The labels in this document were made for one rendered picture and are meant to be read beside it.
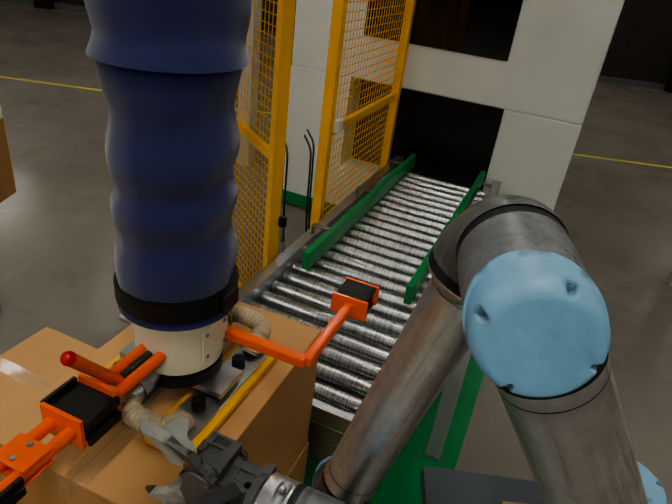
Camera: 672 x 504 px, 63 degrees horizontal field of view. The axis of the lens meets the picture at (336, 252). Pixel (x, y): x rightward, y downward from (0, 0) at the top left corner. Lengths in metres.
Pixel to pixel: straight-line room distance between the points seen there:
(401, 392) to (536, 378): 0.28
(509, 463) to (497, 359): 2.05
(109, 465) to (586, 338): 0.84
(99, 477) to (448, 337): 0.67
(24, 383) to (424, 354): 1.42
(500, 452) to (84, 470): 1.83
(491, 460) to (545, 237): 2.03
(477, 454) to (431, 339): 1.84
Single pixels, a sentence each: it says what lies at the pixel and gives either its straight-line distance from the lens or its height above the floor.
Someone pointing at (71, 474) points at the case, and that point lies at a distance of 1.10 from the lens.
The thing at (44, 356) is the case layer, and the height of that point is 0.54.
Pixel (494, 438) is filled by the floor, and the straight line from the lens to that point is 2.60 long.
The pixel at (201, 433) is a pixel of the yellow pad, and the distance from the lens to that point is 1.10.
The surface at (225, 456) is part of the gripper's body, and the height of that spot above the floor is 1.11.
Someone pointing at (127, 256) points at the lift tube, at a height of 1.28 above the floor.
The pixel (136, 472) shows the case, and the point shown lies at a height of 0.94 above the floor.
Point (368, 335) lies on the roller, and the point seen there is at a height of 0.54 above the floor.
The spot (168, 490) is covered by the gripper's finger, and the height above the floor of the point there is 1.03.
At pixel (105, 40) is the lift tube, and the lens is 0.86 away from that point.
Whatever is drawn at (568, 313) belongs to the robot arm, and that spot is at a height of 1.54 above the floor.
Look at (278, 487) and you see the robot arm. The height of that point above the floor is 1.12.
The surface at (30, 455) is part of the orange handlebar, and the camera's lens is 0.95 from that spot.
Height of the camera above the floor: 1.78
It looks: 29 degrees down
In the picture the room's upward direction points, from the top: 8 degrees clockwise
